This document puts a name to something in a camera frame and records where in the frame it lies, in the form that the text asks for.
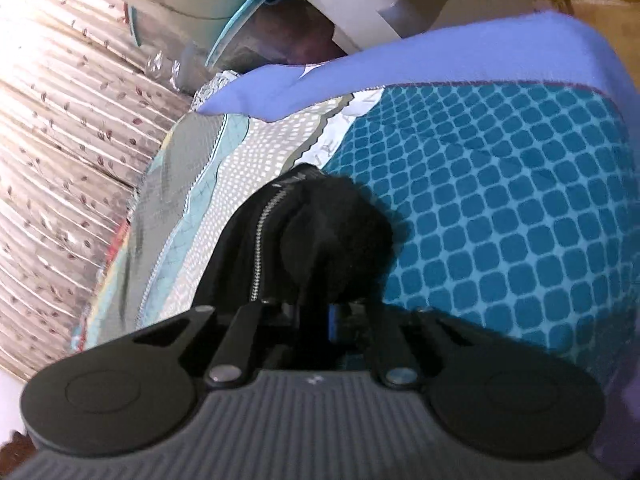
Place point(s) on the clear teal-rimmed plastic container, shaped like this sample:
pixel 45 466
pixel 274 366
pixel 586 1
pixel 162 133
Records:
pixel 235 25

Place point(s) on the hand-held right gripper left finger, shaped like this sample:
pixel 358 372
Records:
pixel 245 330

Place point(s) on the black pants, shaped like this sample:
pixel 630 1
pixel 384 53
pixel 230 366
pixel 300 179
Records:
pixel 340 230

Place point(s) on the beige floral curtain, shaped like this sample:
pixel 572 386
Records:
pixel 75 110

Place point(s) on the teal patterned bed sheet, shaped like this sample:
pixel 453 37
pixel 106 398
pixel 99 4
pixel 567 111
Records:
pixel 500 210

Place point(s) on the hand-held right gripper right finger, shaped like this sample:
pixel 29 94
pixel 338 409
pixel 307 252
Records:
pixel 334 322

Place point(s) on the periwinkle blue cloth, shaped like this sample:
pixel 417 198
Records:
pixel 450 50

